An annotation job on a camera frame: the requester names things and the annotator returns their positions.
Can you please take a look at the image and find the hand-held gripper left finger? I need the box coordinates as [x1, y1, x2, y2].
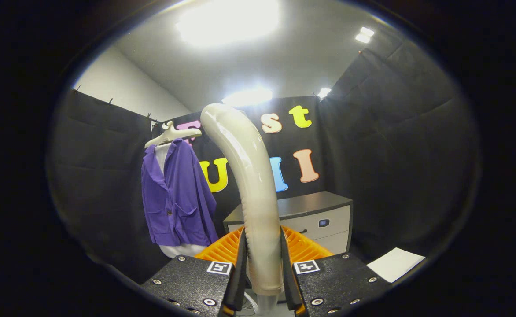
[141, 227, 248, 317]

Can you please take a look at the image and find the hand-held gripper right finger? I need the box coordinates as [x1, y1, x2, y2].
[280, 225, 393, 317]

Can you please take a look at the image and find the purple jacket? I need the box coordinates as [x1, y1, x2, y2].
[141, 139, 218, 247]

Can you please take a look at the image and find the white clothes hanger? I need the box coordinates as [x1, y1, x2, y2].
[144, 121, 203, 149]

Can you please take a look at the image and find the grey cabinet with dark top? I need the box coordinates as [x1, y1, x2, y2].
[223, 190, 354, 256]

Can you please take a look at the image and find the white flat sheet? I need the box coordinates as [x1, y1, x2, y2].
[367, 247, 426, 283]

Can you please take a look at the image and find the large ceiling light panel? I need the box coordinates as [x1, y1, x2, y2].
[177, 0, 280, 47]

